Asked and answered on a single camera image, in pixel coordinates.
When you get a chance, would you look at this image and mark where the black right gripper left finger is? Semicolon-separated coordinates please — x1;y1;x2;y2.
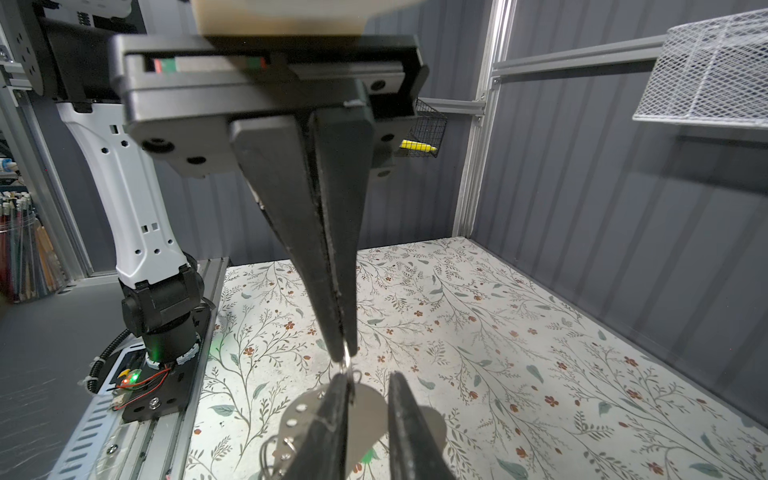
280;374;351;479

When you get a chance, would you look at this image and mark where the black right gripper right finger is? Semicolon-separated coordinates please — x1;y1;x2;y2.
388;372;455;479

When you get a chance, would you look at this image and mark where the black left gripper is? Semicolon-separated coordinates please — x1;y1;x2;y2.
108;35;429;362

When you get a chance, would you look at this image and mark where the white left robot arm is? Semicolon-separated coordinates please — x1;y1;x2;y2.
1;1;429;368

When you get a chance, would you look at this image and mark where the yellow marker in basket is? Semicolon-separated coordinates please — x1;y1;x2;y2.
400;140;438;154

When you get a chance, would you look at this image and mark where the black wire basket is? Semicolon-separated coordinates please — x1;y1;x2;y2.
395;99;448;158

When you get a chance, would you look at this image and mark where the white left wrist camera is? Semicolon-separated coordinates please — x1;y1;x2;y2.
191;0;417;36

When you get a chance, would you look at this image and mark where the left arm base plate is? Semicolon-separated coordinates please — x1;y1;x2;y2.
107;298;214;423

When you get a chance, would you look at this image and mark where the aluminium mounting rail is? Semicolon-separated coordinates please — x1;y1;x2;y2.
48;257;230;479

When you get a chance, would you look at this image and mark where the white wire mesh basket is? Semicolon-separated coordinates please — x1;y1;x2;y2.
633;9;767;130

